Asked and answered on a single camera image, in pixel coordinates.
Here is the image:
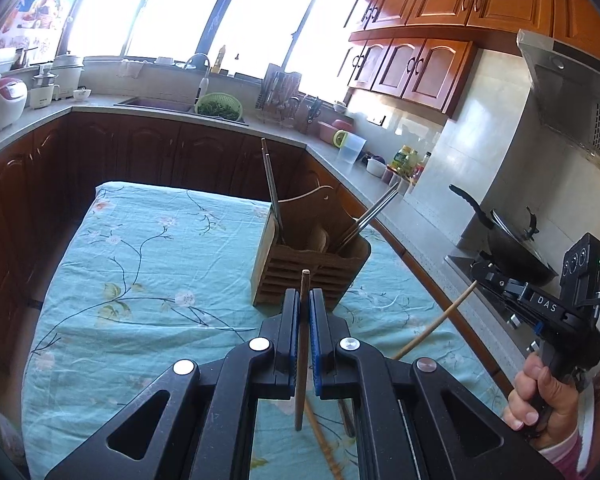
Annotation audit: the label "wooden utensil holder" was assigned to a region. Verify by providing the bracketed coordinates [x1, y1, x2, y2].
[251, 185, 372, 309]

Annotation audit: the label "green colander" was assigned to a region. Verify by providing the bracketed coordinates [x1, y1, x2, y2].
[194, 92, 242, 122]

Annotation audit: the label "brown wooden chopstick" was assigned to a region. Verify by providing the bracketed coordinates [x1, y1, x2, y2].
[294, 269, 311, 431]

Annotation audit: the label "dark chopstick in holder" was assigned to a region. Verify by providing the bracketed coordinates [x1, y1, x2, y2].
[261, 138, 285, 244]

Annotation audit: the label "long light wooden chopstick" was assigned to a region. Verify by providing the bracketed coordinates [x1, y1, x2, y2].
[392, 281, 478, 361]

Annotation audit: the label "white electric cooker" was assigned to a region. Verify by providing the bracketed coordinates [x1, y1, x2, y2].
[29, 54, 84, 108]

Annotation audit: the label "wooden upper cabinets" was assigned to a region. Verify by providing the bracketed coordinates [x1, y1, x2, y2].
[340, 0, 600, 115]

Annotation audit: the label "chrome sink faucet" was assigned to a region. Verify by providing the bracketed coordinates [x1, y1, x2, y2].
[183, 52, 212, 106]

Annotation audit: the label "wooden knife rack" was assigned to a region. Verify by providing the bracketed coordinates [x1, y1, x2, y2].
[256, 64, 302, 122]

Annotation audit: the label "person's right hand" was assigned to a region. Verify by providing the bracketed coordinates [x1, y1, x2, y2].
[503, 353, 579, 450]

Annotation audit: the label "tropical fruit poster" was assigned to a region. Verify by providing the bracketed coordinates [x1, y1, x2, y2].
[0, 0, 76, 64]

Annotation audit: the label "teal floral tablecloth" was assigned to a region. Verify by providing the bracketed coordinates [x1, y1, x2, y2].
[21, 182, 505, 479]

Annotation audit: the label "range hood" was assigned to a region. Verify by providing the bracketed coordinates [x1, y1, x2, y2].
[516, 29, 600, 168]

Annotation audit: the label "yellow oil bottle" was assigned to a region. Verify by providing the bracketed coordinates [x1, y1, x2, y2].
[389, 145, 431, 180]

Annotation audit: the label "clear measuring jug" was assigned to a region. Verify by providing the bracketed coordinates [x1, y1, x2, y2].
[332, 129, 366, 165]

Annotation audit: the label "black wok with handle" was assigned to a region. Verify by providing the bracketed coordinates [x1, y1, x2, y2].
[449, 184, 557, 286]

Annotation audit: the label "white pink rice cooker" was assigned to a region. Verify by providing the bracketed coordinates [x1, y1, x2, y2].
[0, 77, 28, 130]

